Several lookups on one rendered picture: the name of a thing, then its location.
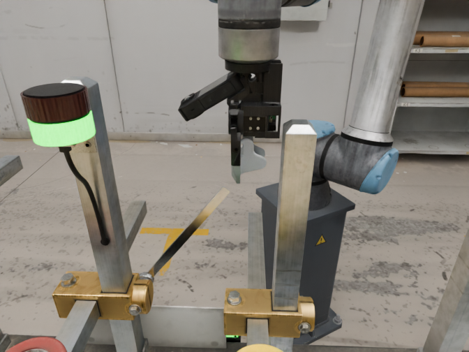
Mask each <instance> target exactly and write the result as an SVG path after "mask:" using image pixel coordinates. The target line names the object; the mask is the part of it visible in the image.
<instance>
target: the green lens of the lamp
mask: <svg viewBox="0 0 469 352"><path fill-rule="evenodd" d="M27 121H28V123H29V128H30V131H31V135H32V138H33V141H34V142H35V143H36V144H37V145H41V146H46V147H59V146H66V145H73V144H76V143H79V142H83V141H85V140H88V139H90V138H91V137H93V136H94V135H95V133H96V130H95V126H94V119H93V115H92V111H90V112H89V114H88V115H87V116H86V117H84V118H81V119H79V120H76V121H73V122H67V123H62V124H37V123H33V122H31V121H30V119H27Z"/></svg>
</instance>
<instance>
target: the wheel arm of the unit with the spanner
mask: <svg viewBox="0 0 469 352"><path fill-rule="evenodd" d="M146 214H147V205H146V201H145V200H132V201H131V203H130V205H129V206H128V209H127V210H126V212H125V214H124V216H123V218H122V219H123V223H124V230H125V235H126V242H127V247H128V252H129V251H130V249H131V246H132V244H133V242H134V240H135V237H136V235H137V233H138V231H139V229H140V226H141V225H142V222H143V220H144V218H145V216H146ZM99 316H100V314H99V310H98V305H97V302H96V301H82V300H76V302H75V304H74V305H73V308H72V309H71V311H70V313H69V315H68V317H67V318H66V320H65V322H64V324H63V325H62V327H61V329H60V331H59V333H58V335H57V336H56V338H55V339H58V340H59V341H60V342H61V343H62V344H63V345H64V346H65V347H66V350H67V352H83V350H84V348H85V346H86V345H87V342H88V340H89V338H90V336H91V333H92V331H93V329H94V327H95V324H96V322H97V320H98V317H99Z"/></svg>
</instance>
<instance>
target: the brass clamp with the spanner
mask: <svg viewBox="0 0 469 352"><path fill-rule="evenodd" d="M67 273H72V274H73V276H74V277H75V278H76V282H75V284H74V285H72V286H70V287H67V288H65V287H63V286H62V285H61V281H60V282H59V284H58V286H57V287H56V288H55V290H54V292H53V294H52V297H53V300H54V303H55V306H56V308H57V312H58V315H59V318H67V317H68V315H69V313H70V311H71V309H72V308H73V305H74V304H75V302H76V300H82V301H96V302H97V305H98V310H99V314H100V316H99V317H98V319H105V320H127V321H133V320H134V319H135V316H137V315H138V314H148V313H149V311H150V309H151V306H152V302H153V296H154V286H153V283H152V281H151V280H150V279H140V276H139V273H132V274H133V277H132V279H131V282H130V284H129V286H128V289H127V291H126V293H110V292H102V288H101V283H100V279H99V276H98V272H80V271H67V272H66V274H67Z"/></svg>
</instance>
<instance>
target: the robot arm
mask: <svg viewBox="0 0 469 352"><path fill-rule="evenodd" d="M209 1H210V2H212V3H217V4H218V55H219V57H220V58H221V59H224V60H225V69H226V70H227V71H230V72H229V73H227V74H226V75H224V76H223V77H221V78H219V79H217V80H216V81H214V82H212V83H211V84H210V85H207V86H206V87H204V88H203V89H201V90H200V91H198V92H196V93H192V94H190V95H188V96H187V97H186V98H184V99H183V100H182V101H181V105H180V106H179V109H178V111H179V113H180V114H181V116H182V117H183V118H184V119H185V121H189V120H191V119H195V118H196V117H199V116H200V115H201V114H202V113H203V112H204V111H206V110H208V109H210V108H211V107H213V106H215V105H216V104H218V103H220V102H221V101H223V100H225V99H227V105H228V134H229V135H231V171H232V177H233V178H234V180H235V182H236V183H237V184H240V175H241V174H242V173H247V172H250V171H254V170H259V169H263V168H264V167H265V166H266V164H267V160H266V158H265V151H264V150H263V148H261V147H258V146H256V145H254V143H253V137H255V138H280V127H281V85H282V73H283V63H281V60H276V59H275V58H277V57H278V51H279V38H280V26H281V7H292V6H301V7H308V6H311V5H313V4H315V3H317V2H319V1H321V0H209ZM424 2H425V0H380V2H379V5H378V11H377V14H376V17H375V22H374V25H373V31H372V34H371V39H370V43H369V46H368V52H367V55H366V60H365V63H364V69H363V72H362V77H361V80H360V83H359V89H358V92H357V97H356V101H355V106H354V110H353V113H352V118H351V121H350V124H349V125H348V126H347V127H345V128H344V129H342V131H341V134H340V135H339V134H336V133H335V130H336V129H335V126H334V125H333V124H332V123H331V122H326V121H320V120H309V121H310V123H312V125H313V127H314V129H315V131H316V133H317V140H316V147H315V158H314V165H313V176H312V182H311V194H310V200H309V207H308V210H309V211H314V210H321V209H323V208H325V207H326V206H328V205H329V204H330V202H331V199H332V192H331V189H330V186H329V182H328V180H329V181H331V182H335V183H337V184H340V185H343V186H346V187H349V188H351V189H355V190H358V191H360V192H364V193H369V194H378V193H380V192H381V191H382V190H383V189H384V188H385V187H386V185H387V183H388V181H389V180H390V178H391V176H392V174H393V172H394V169H395V167H396V164H397V161H398V158H399V151H398V150H397V149H396V148H392V144H393V141H394V139H393V137H392V136H391V135H390V133H389V128H390V125H391V122H392V117H393V115H394V110H395V107H396V102H397V100H398V97H399V92H400V89H401V85H402V82H403V77H404V75H405V70H406V67H407V64H408V60H409V57H410V52H411V49H412V45H413V42H414V39H415V34H416V31H417V27H418V24H419V19H420V17H421V14H422V9H423V6H424ZM251 74H254V75H255V76H254V77H253V78H251V77H252V75H251ZM276 116H278V131H275V130H276ZM241 135H243V139H241ZM241 145H242V146H241Z"/></svg>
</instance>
